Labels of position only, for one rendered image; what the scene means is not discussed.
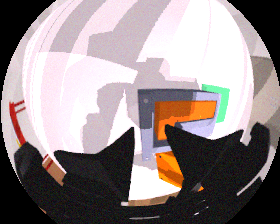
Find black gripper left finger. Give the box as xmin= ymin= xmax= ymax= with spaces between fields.
xmin=52 ymin=126 xmax=135 ymax=202

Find orange l-shaped part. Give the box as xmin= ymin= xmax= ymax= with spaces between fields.
xmin=155 ymin=99 xmax=216 ymax=139

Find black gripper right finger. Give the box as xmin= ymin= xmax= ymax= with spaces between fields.
xmin=164 ymin=123 xmax=244 ymax=192

